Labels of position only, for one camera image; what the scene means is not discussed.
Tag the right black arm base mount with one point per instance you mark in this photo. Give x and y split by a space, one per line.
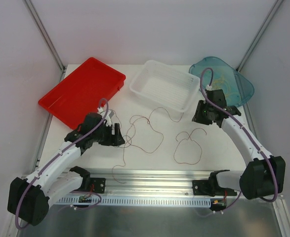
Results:
206 188

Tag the white perforated plastic basket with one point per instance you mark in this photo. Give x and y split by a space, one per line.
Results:
165 85

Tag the left aluminium frame post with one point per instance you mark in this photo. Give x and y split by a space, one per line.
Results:
44 33

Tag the white slotted cable duct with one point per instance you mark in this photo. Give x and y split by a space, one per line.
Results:
137 201

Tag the right aluminium frame post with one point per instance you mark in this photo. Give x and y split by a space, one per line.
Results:
260 33

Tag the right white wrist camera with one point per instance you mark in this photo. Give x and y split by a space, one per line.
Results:
208 87

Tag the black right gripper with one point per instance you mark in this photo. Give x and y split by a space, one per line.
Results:
199 113

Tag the red plastic tray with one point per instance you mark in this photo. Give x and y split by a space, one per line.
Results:
80 92

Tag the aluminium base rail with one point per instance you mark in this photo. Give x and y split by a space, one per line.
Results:
144 180

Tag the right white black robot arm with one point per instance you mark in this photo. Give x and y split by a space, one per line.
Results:
264 174

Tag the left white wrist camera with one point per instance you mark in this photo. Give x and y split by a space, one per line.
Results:
108 117

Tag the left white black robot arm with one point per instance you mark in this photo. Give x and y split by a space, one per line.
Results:
75 144

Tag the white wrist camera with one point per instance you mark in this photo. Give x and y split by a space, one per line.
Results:
108 117
208 87

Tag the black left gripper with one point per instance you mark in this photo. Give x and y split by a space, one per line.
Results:
113 138

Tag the teal translucent plastic bin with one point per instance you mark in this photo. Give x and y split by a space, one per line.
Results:
236 88

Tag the aluminium frame post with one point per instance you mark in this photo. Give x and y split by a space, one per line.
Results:
44 33
260 33

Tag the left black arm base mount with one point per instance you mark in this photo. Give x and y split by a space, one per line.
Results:
97 184

